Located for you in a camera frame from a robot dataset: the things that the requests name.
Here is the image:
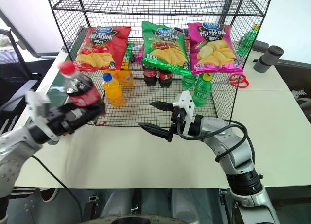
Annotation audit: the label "small pink snack packet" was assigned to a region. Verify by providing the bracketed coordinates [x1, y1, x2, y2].
[134, 45, 145, 62]

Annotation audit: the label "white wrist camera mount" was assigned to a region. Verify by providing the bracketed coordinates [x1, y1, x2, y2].
[173, 90, 196, 137]
[25, 90, 61, 145]

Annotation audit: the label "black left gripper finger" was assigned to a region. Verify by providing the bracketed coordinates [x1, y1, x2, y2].
[61, 102, 83, 113]
[77, 104, 107, 130]

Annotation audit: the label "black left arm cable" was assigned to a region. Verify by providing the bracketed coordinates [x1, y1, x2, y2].
[31, 155, 85, 224]

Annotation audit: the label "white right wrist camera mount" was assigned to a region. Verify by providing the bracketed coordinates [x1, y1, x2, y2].
[173, 90, 196, 137]

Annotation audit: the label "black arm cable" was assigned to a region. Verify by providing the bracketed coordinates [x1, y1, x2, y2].
[176, 119, 256, 163]
[31, 155, 85, 224]

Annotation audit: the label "cola bottle with red cap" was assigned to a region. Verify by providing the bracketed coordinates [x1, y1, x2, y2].
[59, 60, 106, 116]

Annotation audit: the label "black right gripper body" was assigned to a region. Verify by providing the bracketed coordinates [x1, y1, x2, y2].
[166, 102, 186, 143]

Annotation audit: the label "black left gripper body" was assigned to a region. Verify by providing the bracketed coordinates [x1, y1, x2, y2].
[47, 104, 85, 137]

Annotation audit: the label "grey cylindrical motor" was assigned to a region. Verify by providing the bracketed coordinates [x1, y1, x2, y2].
[253, 45, 285, 73]

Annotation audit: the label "purple snack bag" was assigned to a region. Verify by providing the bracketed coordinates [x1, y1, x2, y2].
[174, 27, 190, 39]

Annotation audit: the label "green potato chips bag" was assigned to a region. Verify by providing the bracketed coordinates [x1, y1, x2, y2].
[140, 21, 193, 77]

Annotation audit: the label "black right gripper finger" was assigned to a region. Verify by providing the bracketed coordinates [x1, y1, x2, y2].
[149, 100, 175, 113]
[138, 122, 174, 143]

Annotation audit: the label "red potato chips bag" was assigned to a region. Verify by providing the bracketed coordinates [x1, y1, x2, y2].
[75, 26, 132, 72]

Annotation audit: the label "black office chair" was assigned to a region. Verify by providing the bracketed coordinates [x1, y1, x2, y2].
[0, 9, 59, 135]

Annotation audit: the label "cola bottle with red label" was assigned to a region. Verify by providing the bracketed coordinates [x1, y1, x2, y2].
[157, 68, 173, 89]
[142, 63, 159, 89]

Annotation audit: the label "small green snack packet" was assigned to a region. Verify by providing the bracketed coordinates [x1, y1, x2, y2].
[126, 42, 136, 63]

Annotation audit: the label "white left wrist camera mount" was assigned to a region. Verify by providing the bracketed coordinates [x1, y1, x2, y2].
[25, 90, 61, 145]

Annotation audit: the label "green conveyor belt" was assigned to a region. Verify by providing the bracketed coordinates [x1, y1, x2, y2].
[36, 26, 89, 108]

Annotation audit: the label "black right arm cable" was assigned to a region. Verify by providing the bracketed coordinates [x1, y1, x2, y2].
[176, 119, 256, 163]

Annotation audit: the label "magenta potato chips bag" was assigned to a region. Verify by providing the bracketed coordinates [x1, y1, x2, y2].
[187, 22, 244, 76]

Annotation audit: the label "silver robot lower body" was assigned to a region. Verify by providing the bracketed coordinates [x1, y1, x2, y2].
[96, 188, 203, 220]

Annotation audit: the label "black and white shoe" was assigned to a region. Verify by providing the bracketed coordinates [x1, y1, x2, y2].
[39, 188, 59, 203]

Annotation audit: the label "black trousers with white stripes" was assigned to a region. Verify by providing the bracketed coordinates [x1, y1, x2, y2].
[0, 187, 37, 224]

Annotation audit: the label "black wire mesh rack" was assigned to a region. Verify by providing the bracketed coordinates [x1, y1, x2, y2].
[45, 0, 275, 127]

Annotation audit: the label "red scissors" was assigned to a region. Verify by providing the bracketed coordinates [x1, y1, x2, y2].
[228, 74, 250, 89]

